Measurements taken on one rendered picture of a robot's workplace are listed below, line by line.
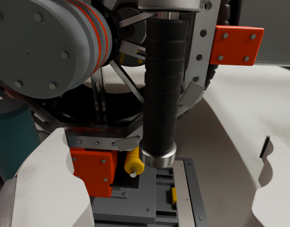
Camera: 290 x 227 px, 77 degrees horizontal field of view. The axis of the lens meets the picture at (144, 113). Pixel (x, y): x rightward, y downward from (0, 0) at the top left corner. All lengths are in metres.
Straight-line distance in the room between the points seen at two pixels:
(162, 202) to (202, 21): 0.77
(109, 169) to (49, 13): 0.40
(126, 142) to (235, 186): 0.96
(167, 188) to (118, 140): 0.56
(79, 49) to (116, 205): 0.67
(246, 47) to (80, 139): 0.43
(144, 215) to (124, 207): 0.08
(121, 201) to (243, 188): 0.78
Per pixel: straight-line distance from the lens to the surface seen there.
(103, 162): 0.52
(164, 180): 0.99
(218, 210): 1.17
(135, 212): 0.80
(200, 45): 0.39
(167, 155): 0.20
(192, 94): 0.41
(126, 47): 0.49
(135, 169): 0.53
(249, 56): 0.42
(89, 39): 0.30
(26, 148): 0.43
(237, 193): 1.29
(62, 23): 0.26
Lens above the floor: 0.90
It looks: 28 degrees down
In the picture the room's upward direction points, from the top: 2 degrees clockwise
